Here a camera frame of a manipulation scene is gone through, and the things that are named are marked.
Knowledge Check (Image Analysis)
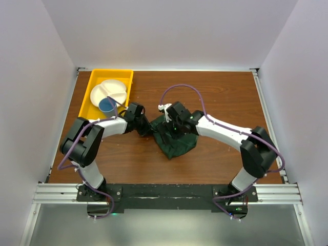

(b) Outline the purple cable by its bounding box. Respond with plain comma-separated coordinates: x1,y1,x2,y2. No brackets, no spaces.
57,96,129,219
158,84,285,218

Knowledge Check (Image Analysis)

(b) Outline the white divided plate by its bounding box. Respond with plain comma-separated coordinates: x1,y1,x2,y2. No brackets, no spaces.
90,79,127,107

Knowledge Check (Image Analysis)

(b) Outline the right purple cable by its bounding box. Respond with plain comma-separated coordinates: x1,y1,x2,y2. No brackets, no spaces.
158,84,285,218

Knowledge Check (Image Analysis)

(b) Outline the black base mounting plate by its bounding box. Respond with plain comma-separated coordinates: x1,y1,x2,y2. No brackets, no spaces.
76,184,258,218

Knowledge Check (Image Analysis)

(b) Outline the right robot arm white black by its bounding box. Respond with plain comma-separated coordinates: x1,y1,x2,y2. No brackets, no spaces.
158,101,278,201

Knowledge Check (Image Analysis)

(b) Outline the aluminium table frame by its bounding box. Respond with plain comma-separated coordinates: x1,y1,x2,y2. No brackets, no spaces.
19,67,315,246

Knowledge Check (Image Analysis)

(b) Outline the dark green cloth napkin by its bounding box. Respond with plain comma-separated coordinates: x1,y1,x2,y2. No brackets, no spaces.
150,116,198,160

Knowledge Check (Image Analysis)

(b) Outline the yellow plastic bin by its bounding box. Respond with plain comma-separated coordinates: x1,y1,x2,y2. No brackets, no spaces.
79,69,133,119

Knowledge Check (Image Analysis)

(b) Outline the blue plastic cup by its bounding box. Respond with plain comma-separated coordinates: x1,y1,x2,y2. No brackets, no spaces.
98,98,117,118

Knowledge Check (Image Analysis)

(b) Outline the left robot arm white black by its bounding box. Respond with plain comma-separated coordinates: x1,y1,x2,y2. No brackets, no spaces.
57,102,152,201

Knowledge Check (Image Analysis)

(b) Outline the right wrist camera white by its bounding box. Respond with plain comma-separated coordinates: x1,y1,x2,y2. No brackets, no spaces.
158,104,172,122

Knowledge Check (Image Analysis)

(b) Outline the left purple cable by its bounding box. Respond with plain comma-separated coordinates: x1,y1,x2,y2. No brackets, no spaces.
57,96,129,219

